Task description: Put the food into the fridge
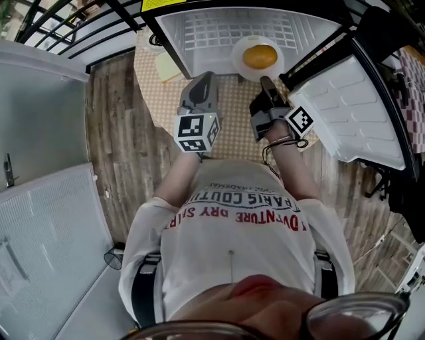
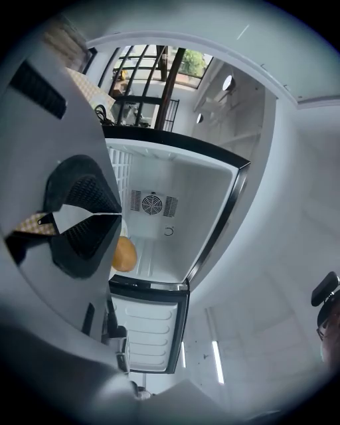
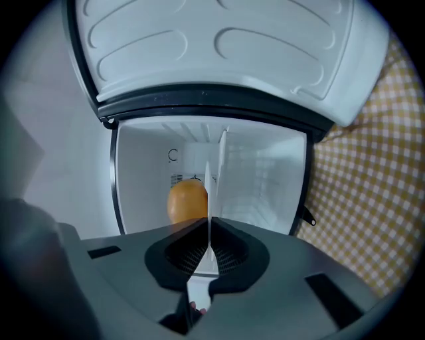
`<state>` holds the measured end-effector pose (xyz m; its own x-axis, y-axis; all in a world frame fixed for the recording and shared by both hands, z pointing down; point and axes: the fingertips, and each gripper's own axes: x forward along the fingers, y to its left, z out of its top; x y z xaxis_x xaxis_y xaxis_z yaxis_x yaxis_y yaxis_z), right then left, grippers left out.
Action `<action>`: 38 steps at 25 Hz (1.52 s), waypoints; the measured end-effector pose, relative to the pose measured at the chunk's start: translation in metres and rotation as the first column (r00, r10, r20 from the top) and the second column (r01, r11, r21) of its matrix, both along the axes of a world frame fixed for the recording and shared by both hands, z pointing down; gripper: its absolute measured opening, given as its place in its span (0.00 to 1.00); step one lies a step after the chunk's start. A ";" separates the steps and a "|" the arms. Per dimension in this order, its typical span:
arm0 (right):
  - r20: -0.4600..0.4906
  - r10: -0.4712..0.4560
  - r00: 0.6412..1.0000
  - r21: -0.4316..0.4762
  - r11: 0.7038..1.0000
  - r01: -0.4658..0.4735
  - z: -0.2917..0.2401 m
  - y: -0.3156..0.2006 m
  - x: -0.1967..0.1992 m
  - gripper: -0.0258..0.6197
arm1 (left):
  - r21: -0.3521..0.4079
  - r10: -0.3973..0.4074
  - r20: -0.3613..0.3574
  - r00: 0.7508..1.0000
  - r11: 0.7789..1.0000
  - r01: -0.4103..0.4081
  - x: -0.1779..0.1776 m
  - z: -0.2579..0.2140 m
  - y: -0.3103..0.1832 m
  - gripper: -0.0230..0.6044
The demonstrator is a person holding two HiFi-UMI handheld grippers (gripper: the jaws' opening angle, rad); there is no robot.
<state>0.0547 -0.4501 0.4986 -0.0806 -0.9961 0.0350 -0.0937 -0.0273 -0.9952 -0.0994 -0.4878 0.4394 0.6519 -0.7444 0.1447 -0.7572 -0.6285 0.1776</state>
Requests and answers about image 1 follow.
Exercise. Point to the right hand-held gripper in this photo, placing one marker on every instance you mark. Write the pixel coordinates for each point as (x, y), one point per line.
(265, 114)

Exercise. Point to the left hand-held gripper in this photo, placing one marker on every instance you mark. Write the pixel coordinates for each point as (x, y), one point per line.
(194, 131)

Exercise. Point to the yellow round food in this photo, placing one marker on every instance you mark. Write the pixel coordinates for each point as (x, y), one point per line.
(260, 56)

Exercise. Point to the white round bowl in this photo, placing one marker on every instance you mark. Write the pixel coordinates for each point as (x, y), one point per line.
(240, 63)

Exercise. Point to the person's right forearm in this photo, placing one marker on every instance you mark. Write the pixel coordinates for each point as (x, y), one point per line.
(295, 169)

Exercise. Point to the person's left forearm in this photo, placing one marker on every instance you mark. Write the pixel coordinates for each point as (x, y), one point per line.
(176, 179)

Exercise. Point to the beige checked cloth table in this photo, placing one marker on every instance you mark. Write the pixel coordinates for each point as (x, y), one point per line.
(232, 109)

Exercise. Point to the pale yellow cloth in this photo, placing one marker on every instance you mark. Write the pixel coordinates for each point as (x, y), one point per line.
(166, 68)

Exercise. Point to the black office chair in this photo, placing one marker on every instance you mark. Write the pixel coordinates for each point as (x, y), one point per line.
(382, 30)

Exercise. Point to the red checked cloth table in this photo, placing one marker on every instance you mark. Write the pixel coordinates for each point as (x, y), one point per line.
(413, 99)

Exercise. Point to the black metal railing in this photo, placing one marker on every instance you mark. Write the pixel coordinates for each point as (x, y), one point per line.
(66, 30)

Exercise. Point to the white printed t-shirt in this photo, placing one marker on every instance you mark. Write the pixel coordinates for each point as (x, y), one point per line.
(232, 245)

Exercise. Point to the frosted glass door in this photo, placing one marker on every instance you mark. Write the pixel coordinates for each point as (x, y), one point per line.
(40, 109)

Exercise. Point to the black mesh basket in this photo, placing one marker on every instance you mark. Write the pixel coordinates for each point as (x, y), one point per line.
(113, 259)

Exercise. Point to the person's face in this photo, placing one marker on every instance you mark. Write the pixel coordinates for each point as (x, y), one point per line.
(265, 299)

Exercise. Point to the black-rimmed glasses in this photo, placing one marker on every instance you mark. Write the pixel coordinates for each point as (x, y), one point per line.
(348, 315)

